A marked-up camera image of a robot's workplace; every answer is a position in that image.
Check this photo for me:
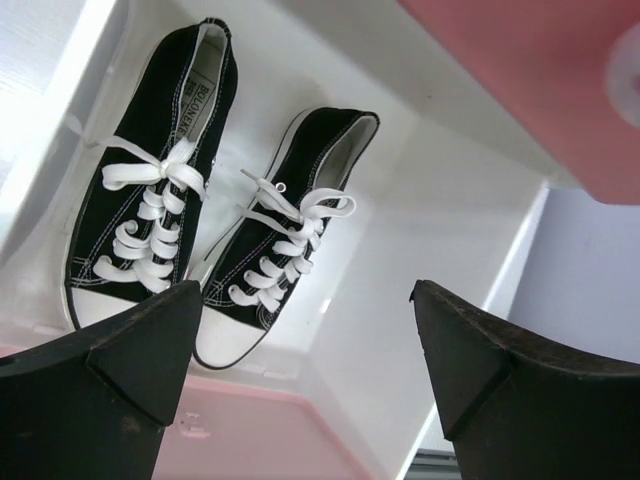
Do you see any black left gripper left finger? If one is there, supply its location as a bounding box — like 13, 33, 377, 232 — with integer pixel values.
1, 281, 202, 479

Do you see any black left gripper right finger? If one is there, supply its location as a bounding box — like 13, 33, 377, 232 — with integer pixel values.
411, 280, 639, 479

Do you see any black sneaker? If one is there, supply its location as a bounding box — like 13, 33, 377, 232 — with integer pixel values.
190, 107, 380, 371
62, 18, 238, 329

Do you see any pale pink drawer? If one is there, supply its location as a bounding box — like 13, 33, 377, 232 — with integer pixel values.
1, 1, 542, 479

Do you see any pink-front drawer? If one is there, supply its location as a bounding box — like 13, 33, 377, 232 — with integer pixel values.
402, 1, 639, 205

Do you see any white bunny drawer knob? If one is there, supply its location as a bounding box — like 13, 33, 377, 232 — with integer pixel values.
605, 24, 639, 128

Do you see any aluminium table edge rail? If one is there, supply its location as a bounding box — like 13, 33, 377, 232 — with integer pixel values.
404, 449, 462, 480

